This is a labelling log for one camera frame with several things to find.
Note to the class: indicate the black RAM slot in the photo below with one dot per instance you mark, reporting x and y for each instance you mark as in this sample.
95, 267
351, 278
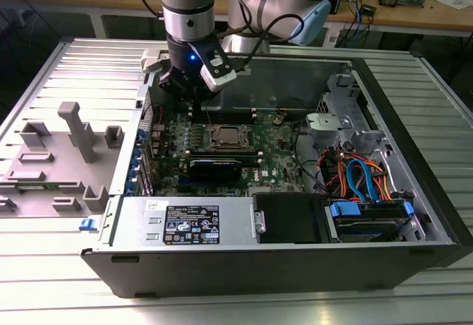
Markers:
233, 117
233, 113
233, 120
233, 109
250, 163

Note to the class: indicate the CPU socket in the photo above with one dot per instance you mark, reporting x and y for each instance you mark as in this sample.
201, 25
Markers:
212, 148

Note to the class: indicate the blue plastic card retainer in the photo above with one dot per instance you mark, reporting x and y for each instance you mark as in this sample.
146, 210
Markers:
131, 187
133, 170
136, 154
140, 137

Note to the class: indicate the round coin cell battery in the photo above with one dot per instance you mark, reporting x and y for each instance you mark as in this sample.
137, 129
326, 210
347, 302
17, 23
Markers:
279, 120

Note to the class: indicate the black graphics card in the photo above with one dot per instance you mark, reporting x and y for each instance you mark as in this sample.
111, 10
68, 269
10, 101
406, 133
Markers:
214, 171

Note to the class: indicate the green motherboard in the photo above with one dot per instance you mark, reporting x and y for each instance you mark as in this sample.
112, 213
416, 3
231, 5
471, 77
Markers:
275, 155

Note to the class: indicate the silver metal drive cage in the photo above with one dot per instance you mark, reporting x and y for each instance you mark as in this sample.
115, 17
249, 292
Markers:
325, 122

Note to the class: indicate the grey parts rack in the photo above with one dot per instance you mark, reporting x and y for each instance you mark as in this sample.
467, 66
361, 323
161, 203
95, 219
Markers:
63, 166

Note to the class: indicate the silver power supply unit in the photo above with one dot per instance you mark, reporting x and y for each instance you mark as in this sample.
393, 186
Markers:
236, 221

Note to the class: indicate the blue plastic latch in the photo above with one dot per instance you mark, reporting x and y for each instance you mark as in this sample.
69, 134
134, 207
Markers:
88, 224

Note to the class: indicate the black PC case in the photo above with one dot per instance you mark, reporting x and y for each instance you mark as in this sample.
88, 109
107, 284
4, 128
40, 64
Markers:
221, 273

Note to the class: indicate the hard disk in blue carrier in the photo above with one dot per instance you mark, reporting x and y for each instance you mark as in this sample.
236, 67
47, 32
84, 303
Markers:
347, 209

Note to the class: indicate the white paper sheet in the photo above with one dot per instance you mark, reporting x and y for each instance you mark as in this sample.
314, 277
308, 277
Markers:
454, 0

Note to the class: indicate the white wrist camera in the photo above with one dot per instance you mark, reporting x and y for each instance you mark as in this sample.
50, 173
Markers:
221, 79

